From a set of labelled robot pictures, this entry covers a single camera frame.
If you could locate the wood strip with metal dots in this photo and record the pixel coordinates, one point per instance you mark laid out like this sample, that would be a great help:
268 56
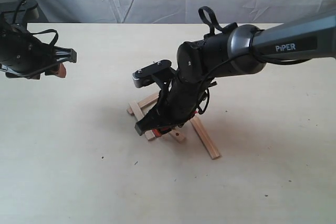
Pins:
148 100

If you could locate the short wood strip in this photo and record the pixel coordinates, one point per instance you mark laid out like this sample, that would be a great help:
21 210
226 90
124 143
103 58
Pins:
203 135

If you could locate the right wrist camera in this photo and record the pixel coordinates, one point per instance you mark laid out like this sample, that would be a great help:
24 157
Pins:
159 72

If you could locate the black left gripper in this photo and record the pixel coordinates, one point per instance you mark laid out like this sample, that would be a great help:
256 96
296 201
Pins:
28 55

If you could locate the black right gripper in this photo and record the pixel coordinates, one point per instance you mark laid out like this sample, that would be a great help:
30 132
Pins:
177 105

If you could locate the thin wood strip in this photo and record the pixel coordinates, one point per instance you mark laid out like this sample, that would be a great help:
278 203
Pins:
139 115

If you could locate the wood strip with black dots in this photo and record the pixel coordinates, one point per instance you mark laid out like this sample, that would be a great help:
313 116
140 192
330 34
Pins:
177 135

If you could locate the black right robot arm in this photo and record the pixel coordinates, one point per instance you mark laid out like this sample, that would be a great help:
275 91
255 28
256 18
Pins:
226 51

